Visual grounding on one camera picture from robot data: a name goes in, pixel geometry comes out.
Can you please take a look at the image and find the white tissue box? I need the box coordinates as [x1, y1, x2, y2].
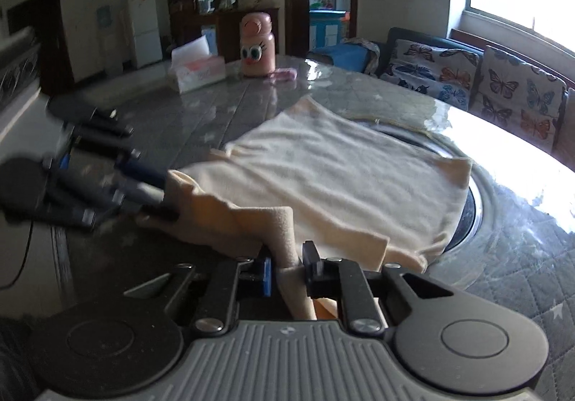
[167, 36, 226, 94]

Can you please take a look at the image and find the pink cartoon water bottle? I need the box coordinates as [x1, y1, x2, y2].
[240, 12, 276, 78]

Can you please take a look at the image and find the blue blanket on sofa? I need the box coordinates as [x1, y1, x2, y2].
[306, 38, 381, 76]

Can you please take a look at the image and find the cream sweatshirt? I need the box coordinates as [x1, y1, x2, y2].
[137, 97, 473, 320]

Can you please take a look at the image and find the round black induction cooktop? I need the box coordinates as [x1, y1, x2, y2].
[354, 119, 496, 289]

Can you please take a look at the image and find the butterfly cushion middle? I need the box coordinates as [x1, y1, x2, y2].
[470, 46, 567, 154]

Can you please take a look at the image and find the white refrigerator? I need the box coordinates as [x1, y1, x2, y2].
[128, 0, 163, 69]

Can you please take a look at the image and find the butterfly cushion left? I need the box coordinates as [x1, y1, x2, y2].
[380, 40, 480, 111]

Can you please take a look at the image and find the dark blue sofa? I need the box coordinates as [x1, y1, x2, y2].
[308, 27, 574, 124]

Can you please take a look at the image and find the water dispenser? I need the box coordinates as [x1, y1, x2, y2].
[96, 5, 123, 78]

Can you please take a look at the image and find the butterfly cushion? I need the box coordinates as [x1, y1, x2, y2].
[380, 40, 480, 111]
[470, 46, 567, 154]

